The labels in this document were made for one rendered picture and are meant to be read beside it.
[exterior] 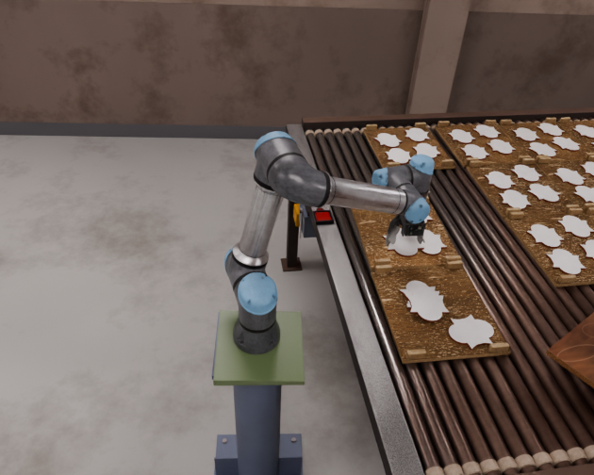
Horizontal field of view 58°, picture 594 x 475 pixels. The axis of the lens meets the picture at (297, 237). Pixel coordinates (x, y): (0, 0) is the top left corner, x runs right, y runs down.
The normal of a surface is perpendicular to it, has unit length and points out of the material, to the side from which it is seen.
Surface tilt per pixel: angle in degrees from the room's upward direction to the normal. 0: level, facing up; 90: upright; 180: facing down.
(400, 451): 0
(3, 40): 90
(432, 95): 90
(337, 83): 90
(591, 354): 0
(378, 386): 0
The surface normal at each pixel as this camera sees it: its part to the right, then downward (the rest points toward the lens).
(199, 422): 0.04, -0.78
